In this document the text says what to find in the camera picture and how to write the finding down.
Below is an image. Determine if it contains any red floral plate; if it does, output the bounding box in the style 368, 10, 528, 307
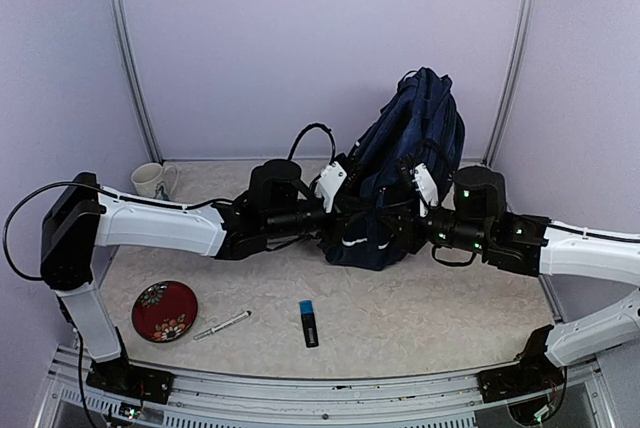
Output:
131, 280, 198, 343

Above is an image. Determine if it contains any right aluminium frame post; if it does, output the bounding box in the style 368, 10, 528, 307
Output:
482, 0, 536, 167

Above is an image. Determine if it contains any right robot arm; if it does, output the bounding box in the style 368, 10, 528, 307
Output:
400, 165, 639, 403

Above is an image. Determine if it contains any navy blue student backpack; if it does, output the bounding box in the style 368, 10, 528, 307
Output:
319, 67, 465, 271

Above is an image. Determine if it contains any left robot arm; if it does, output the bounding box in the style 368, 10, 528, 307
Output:
40, 159, 347, 404

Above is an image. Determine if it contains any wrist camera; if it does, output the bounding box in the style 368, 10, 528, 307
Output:
396, 159, 441, 218
314, 161, 347, 213

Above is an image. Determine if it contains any aluminium frame post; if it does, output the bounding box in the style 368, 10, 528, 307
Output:
482, 0, 536, 167
109, 0, 164, 163

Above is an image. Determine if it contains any front aluminium rail base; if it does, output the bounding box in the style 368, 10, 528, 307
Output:
27, 345, 623, 427

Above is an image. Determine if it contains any left aluminium frame post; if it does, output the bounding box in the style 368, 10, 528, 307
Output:
109, 0, 164, 163

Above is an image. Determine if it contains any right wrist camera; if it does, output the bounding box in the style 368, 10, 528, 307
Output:
396, 159, 441, 218

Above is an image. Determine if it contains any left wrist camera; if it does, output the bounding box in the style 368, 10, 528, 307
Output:
314, 161, 347, 213

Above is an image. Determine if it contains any white patterned ceramic cup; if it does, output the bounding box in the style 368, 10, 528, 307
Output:
131, 163, 179, 201

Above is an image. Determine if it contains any black and blue stamp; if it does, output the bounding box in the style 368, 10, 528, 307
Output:
299, 300, 319, 348

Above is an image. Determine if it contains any clear plastic syringe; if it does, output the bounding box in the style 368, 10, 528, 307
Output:
193, 310, 252, 342

